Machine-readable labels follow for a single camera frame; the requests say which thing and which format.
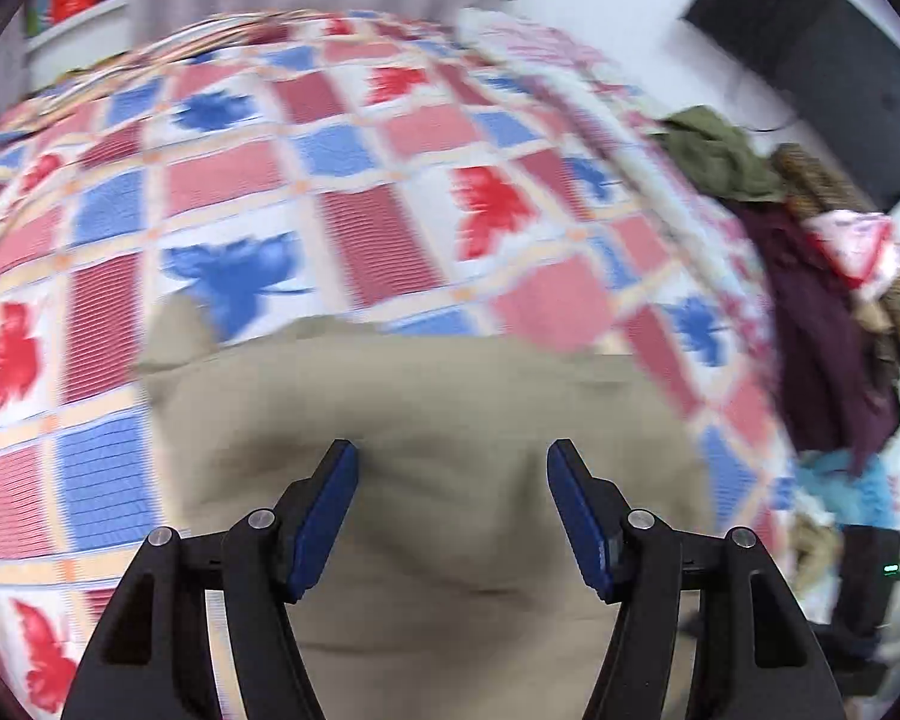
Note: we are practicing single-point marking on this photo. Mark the leaf print patchwork quilt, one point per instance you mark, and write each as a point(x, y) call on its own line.
point(270, 165)

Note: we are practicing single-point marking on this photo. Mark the beige puffer jacket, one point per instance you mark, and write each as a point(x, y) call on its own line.
point(450, 405)

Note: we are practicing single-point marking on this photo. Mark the tan cloth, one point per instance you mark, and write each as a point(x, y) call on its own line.
point(816, 551)

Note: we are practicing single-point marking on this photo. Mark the leopard print cloth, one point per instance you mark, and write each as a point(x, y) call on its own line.
point(817, 176)

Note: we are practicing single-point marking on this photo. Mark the dark purple garment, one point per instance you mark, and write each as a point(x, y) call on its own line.
point(817, 330)

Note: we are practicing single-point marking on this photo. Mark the pink and white cloth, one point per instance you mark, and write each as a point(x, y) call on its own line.
point(859, 247)

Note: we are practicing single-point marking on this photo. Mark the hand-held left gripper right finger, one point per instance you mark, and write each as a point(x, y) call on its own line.
point(581, 525)

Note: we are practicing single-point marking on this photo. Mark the white shelf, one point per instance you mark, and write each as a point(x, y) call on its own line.
point(75, 34)

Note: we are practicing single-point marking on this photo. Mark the light blue cloth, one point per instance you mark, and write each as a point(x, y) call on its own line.
point(851, 491)

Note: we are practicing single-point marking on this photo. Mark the olive green garment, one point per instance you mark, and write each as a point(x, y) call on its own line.
point(720, 150)

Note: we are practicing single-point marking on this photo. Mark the black wall screen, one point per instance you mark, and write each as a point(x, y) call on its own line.
point(817, 37)

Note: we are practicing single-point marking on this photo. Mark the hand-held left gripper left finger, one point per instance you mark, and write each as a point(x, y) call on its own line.
point(322, 525)

